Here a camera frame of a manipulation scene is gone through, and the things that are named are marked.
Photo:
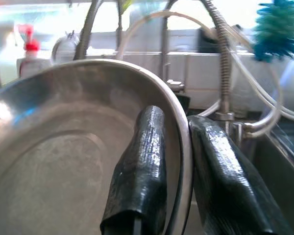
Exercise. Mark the steel kitchen faucet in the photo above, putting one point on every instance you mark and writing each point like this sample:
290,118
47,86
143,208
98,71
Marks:
87,31

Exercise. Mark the white spray bottle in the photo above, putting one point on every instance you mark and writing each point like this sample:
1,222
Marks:
5,58

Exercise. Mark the metal mesh strainer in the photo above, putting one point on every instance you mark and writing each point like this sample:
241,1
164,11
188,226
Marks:
66,46

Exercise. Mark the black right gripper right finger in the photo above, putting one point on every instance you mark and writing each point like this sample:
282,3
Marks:
225,186

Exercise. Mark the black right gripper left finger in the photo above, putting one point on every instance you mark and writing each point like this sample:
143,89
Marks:
139,171

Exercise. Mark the round stainless steel plate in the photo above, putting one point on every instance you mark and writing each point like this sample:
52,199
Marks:
63,147

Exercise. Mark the stainless steel sink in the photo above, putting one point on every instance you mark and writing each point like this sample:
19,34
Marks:
284,176

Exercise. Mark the white soap bottle red pump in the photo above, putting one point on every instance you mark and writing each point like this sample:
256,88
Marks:
31,46

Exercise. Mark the steel diverter valve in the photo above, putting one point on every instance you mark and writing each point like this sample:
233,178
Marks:
225,116

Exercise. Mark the teal bottle brush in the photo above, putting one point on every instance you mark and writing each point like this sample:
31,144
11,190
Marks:
276,31

